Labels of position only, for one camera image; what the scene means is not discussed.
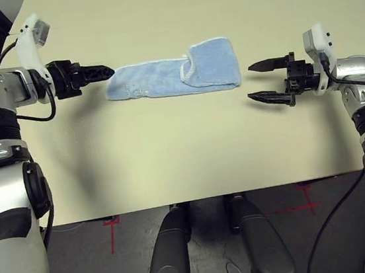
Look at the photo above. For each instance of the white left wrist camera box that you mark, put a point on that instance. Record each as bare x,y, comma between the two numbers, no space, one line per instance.
29,52

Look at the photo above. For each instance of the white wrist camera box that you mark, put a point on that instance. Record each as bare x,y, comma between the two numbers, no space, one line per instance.
318,36
29,52

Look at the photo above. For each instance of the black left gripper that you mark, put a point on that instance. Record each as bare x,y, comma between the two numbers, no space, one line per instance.
65,79

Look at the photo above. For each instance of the light blue towel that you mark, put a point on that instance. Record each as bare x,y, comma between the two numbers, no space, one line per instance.
162,79

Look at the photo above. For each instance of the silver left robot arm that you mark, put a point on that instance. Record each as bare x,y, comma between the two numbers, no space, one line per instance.
3,198

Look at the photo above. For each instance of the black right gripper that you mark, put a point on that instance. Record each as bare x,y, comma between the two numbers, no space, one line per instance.
301,77

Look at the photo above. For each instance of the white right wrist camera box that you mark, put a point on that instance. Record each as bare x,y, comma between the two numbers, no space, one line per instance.
318,36

